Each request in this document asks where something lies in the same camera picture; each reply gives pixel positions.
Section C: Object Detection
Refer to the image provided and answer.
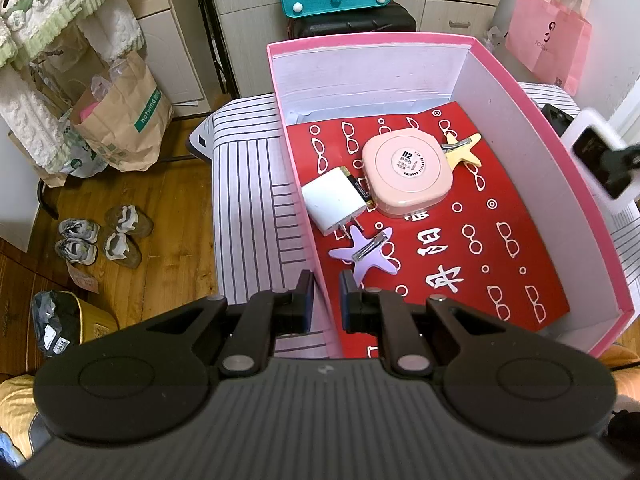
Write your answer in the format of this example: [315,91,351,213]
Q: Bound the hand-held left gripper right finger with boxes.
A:
[339,270,506,380]

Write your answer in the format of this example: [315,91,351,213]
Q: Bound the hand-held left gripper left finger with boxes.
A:
[145,270,317,380]

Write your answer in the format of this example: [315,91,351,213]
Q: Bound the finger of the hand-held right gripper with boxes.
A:
[597,142,640,189]

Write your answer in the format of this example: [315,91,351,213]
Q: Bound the white pocket wifi router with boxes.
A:
[560,107,636,203]

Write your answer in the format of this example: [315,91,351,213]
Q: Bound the purple star hair clip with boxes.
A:
[329,225,401,288]

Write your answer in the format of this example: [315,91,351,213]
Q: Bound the small black device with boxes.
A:
[541,104,576,133]

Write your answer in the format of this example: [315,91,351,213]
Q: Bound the white charger plug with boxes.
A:
[301,166,368,241]

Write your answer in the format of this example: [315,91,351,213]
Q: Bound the black gold AA battery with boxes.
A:
[345,166,378,211]

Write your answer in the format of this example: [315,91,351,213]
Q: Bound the pink rounded square case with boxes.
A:
[361,129,453,218]

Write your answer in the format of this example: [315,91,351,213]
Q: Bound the yellow star hair clip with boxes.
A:
[441,132,483,170]

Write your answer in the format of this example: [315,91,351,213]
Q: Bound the pink cardboard box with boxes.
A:
[266,31,636,359]

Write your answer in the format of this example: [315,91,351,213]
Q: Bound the striped tablecloth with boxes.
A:
[185,80,640,361]

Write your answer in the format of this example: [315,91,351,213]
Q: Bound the pink tote bag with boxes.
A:
[505,0,593,96]

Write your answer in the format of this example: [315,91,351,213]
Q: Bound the brown fleece shoe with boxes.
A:
[105,205,153,238]
[102,232,143,267]

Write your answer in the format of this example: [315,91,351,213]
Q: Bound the yellow waste bin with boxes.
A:
[70,296,118,347]

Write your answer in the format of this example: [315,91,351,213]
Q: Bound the paper slip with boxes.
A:
[70,267,98,293]

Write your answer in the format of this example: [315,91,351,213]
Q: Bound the grey white sneaker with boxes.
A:
[59,217,101,242]
[54,237,98,266]

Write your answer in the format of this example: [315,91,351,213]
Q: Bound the brown paper bag green label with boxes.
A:
[70,50,175,171]

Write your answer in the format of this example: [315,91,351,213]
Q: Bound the green white plastic bag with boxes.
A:
[60,110,108,178]

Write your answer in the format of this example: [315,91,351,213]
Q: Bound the black suitcase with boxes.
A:
[290,2,418,41]

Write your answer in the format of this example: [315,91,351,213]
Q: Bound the beige wardrobe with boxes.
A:
[202,0,513,98]

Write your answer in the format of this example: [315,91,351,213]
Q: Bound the wooden nightstand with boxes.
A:
[0,240,48,376]

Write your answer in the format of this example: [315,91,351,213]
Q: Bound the black clothes rack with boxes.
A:
[37,0,238,218]

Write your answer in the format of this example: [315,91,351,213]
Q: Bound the person's left leg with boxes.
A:
[0,374,51,466]

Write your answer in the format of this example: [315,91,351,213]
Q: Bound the plain brown paper bag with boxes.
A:
[7,127,68,188]

